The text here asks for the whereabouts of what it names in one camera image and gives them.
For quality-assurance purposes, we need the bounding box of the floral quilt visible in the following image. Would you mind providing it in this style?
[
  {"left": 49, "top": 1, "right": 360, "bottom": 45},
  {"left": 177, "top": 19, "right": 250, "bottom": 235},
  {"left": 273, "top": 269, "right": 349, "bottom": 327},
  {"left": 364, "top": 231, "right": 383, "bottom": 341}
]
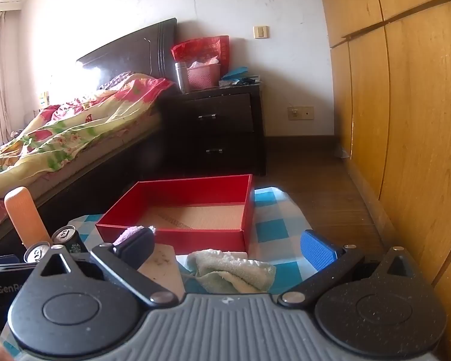
[{"left": 0, "top": 71, "right": 175, "bottom": 200}]

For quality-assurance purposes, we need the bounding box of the wooden wardrobe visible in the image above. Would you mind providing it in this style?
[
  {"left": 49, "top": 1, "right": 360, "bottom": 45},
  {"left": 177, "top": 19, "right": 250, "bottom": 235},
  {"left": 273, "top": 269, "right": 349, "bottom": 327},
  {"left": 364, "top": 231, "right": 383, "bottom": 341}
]
[{"left": 315, "top": 0, "right": 451, "bottom": 361}]

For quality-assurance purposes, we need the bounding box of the dark green drink can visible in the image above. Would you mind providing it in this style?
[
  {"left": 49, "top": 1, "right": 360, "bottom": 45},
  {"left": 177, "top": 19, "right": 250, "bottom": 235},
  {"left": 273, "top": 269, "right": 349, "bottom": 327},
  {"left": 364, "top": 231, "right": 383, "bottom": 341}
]
[{"left": 51, "top": 225, "right": 89, "bottom": 254}]

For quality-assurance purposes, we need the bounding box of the blue checkered tablecloth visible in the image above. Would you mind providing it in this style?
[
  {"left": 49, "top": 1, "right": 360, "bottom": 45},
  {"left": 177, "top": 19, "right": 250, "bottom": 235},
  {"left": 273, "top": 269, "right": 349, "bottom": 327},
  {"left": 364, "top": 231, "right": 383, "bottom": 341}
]
[{"left": 2, "top": 186, "right": 320, "bottom": 358}]

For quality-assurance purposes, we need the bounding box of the dark wooden bed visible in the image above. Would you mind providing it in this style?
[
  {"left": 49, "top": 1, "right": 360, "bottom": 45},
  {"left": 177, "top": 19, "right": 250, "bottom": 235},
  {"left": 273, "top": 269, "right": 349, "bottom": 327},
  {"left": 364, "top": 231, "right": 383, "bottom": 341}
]
[{"left": 0, "top": 17, "right": 178, "bottom": 256}]

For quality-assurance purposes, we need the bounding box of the steel thermos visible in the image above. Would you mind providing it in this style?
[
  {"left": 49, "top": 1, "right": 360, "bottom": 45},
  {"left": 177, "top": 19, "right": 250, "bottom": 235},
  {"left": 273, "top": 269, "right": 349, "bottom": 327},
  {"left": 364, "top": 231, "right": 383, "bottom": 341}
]
[{"left": 174, "top": 61, "right": 190, "bottom": 94}]

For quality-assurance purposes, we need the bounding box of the dark wooden nightstand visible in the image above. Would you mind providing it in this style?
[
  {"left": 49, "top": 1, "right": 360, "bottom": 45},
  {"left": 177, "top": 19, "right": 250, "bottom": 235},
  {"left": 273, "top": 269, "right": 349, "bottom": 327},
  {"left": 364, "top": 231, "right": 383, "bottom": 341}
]
[{"left": 156, "top": 83, "right": 267, "bottom": 177}]

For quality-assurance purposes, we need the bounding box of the blue drink can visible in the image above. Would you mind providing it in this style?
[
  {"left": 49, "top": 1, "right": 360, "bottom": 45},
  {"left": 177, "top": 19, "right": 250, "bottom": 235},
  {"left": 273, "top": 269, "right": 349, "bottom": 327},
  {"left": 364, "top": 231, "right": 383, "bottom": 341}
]
[{"left": 23, "top": 243, "right": 53, "bottom": 264}]

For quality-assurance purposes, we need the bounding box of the orange ribbed cylinder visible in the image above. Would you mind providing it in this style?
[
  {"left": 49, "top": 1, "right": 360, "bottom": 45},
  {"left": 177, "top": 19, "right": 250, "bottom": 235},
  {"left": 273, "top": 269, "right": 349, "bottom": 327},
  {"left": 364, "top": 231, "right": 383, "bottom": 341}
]
[{"left": 5, "top": 187, "right": 52, "bottom": 251}]

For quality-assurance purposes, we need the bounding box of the pink knit hat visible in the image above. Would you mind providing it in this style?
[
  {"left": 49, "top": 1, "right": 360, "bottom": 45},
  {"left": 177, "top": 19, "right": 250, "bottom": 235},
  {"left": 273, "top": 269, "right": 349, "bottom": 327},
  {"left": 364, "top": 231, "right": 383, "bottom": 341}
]
[{"left": 113, "top": 226, "right": 156, "bottom": 247}]

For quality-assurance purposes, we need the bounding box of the red plastic bag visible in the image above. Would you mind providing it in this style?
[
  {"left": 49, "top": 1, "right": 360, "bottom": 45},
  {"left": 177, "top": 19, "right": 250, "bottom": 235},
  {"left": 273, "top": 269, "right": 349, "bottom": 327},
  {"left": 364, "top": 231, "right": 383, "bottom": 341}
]
[{"left": 171, "top": 35, "right": 231, "bottom": 78}]

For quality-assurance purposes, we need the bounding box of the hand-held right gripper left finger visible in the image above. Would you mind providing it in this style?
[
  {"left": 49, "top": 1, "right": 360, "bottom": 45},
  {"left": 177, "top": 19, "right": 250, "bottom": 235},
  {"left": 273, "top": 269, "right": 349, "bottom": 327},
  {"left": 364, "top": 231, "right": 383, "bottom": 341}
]
[{"left": 33, "top": 227, "right": 178, "bottom": 306}]

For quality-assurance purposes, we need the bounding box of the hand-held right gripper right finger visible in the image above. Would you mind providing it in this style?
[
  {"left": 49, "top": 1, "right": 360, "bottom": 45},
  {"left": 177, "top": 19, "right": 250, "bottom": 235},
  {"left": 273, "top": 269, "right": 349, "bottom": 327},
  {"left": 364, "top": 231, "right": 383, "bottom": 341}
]
[{"left": 277, "top": 229, "right": 423, "bottom": 308}]

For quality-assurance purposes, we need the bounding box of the patterned pillow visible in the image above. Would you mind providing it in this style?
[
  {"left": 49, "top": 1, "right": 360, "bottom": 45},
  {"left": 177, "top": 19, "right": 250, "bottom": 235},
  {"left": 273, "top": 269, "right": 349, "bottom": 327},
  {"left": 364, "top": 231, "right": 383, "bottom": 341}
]
[{"left": 97, "top": 71, "right": 136, "bottom": 91}]

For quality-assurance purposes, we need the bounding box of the blue paper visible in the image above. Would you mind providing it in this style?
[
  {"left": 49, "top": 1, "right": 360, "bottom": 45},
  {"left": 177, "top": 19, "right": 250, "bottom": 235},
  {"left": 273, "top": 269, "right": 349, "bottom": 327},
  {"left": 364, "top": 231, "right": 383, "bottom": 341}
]
[{"left": 221, "top": 66, "right": 249, "bottom": 81}]

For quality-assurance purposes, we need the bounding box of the red cardboard box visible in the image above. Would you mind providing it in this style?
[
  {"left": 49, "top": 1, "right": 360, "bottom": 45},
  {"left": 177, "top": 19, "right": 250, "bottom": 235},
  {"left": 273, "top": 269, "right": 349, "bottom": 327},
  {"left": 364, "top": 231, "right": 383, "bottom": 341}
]
[{"left": 96, "top": 174, "right": 255, "bottom": 256}]

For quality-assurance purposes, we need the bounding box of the light green towel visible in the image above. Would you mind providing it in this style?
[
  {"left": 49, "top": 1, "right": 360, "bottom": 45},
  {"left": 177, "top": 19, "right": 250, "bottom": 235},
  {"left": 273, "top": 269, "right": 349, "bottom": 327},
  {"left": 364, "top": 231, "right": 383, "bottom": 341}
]
[{"left": 187, "top": 249, "right": 277, "bottom": 295}]

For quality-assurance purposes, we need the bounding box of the beige curtain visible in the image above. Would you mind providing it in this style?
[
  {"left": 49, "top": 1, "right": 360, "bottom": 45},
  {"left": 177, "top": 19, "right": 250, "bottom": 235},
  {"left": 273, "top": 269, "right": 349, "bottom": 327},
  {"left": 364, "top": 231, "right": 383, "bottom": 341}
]
[{"left": 0, "top": 11, "right": 23, "bottom": 145}]

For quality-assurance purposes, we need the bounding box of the pink plastic basket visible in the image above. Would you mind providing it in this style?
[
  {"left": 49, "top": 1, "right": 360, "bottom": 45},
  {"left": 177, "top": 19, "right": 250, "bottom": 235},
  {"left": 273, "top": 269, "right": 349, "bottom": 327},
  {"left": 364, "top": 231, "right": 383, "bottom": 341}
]
[{"left": 187, "top": 63, "right": 222, "bottom": 91}]

